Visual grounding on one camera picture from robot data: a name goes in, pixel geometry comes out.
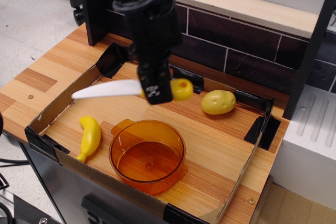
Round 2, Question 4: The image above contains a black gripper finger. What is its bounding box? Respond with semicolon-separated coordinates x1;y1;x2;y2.
137;65;151;98
142;62;173;105

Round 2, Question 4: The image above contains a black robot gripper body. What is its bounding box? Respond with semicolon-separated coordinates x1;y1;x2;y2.
123;0;183;71

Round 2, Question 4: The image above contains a white toy knife yellow handle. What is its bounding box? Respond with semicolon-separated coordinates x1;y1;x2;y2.
71;78;194;104

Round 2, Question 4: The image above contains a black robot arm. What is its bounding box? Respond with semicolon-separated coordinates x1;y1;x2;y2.
112;0;183;104

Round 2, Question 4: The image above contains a cardboard fence with black tape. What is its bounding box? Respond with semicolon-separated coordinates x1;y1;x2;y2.
25;44;281;223

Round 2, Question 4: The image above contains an orange transparent plastic pot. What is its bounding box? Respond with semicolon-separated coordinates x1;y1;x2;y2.
109;120;188;195

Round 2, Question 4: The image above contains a yellow toy potato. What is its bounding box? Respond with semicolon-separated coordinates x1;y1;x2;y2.
201;90;236;115

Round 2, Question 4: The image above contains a black chair wheel base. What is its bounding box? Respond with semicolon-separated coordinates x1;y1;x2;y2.
69;0;85;26

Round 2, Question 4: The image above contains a yellow toy banana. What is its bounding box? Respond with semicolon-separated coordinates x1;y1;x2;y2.
76;116;101;163

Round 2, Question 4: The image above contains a white toy sink drainboard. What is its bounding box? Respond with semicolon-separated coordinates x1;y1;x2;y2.
270;86;335;209

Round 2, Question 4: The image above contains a black shelf frame wooden top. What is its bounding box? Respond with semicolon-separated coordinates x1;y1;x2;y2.
82;0;335;119

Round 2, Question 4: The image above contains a black cable on floor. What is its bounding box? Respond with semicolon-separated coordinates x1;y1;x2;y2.
0;157;29;168

